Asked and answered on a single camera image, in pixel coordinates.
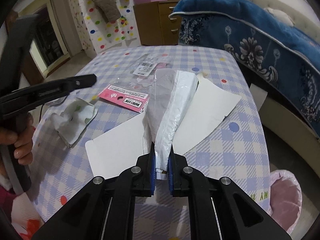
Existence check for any white tissue wrapper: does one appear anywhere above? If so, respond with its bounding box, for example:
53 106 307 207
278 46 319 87
50 98 98 147

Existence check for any white cardboard sheet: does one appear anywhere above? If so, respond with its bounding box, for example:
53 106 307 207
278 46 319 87
85 69 241 179

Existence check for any pink product label card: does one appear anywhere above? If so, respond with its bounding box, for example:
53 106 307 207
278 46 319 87
98 85 149 113

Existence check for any white plastic mailer bag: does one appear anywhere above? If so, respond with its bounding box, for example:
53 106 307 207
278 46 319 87
143 68 199 180

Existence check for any pink lined trash bin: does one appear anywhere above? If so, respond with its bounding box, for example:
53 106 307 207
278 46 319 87
268 170 303 235

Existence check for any person left hand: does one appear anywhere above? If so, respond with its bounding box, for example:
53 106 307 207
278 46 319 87
1 113 35 165

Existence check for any checkered tablecloth table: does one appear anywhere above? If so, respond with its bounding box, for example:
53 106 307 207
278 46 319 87
28 46 270 239

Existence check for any polka dot white cabinet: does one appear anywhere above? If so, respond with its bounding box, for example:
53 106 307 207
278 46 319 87
68 0 141 58

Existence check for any barcode tag clear packet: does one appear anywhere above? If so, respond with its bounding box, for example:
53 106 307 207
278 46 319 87
133 61 157 77

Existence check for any brown wooden drawer cabinet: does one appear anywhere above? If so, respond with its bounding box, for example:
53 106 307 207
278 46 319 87
133 1 181 46

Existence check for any blue floral bed blanket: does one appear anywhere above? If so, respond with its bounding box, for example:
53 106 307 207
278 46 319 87
171 0 319 132

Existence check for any white pillow on bed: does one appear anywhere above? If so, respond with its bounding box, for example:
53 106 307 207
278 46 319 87
264 7 295 27

